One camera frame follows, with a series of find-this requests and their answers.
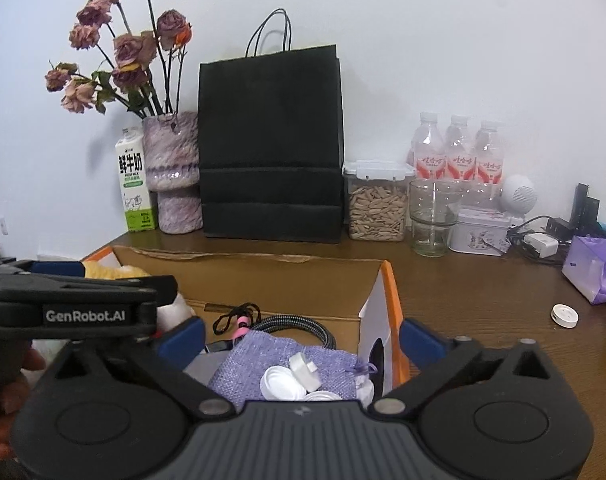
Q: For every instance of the clear jar of seeds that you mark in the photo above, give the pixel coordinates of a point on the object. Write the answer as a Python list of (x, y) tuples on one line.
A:
[(375, 210)]

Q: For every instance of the white charger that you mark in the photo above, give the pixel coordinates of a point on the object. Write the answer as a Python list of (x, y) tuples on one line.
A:
[(540, 245)]

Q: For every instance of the red orange cardboard box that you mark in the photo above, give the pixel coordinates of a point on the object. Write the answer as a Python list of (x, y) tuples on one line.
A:
[(283, 285)]

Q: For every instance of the purple woven pouch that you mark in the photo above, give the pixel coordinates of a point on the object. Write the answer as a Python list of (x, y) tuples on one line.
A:
[(263, 355)]

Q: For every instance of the small white round cap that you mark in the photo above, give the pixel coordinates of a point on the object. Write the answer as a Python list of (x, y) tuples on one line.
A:
[(564, 316)]

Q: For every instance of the white green milk carton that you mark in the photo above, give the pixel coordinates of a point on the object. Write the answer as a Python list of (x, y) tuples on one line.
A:
[(135, 180)]

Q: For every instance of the white round plastic lid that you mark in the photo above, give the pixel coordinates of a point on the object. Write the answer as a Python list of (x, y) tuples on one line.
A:
[(323, 395), (365, 392), (278, 384)]

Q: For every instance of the brown wooden desktop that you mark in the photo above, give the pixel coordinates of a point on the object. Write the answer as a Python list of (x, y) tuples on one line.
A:
[(483, 300)]

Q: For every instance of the white knobbed plastic cap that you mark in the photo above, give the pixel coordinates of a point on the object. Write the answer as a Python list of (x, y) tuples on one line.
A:
[(305, 367)]

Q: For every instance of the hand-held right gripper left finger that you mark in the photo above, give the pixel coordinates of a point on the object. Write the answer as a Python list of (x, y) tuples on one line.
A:
[(188, 342)]

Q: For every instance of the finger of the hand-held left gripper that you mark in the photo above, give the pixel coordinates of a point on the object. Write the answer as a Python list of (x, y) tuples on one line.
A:
[(58, 268), (113, 289)]

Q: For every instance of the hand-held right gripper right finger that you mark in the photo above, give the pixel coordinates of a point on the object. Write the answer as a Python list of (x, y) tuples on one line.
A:
[(423, 345)]

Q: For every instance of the black upright box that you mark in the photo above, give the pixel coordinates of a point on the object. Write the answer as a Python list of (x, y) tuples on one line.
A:
[(585, 205)]

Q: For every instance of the white round speaker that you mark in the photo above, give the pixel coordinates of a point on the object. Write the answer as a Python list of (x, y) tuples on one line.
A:
[(518, 195)]

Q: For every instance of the white wall socket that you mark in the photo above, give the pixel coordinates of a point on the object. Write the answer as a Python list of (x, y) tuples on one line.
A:
[(3, 225)]

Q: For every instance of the purple marbled vase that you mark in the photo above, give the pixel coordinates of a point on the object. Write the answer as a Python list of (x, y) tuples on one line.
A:
[(175, 160)]

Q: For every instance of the white printed tin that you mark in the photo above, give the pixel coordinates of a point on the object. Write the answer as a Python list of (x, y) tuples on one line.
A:
[(478, 235)]

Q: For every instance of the black paper bag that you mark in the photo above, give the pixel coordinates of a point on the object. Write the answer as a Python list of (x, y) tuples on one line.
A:
[(270, 135)]

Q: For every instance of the purple tissue pack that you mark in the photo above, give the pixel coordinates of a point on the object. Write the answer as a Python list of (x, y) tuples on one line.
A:
[(590, 265)]

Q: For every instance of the dried pink rose bouquet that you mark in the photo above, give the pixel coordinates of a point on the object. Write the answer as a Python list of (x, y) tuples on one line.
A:
[(128, 50)]

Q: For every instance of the clear glass cup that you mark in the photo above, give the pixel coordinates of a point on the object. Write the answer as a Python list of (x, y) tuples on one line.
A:
[(433, 240)]

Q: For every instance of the yellow white plush toy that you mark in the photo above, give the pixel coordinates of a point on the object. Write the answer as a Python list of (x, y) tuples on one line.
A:
[(175, 312)]

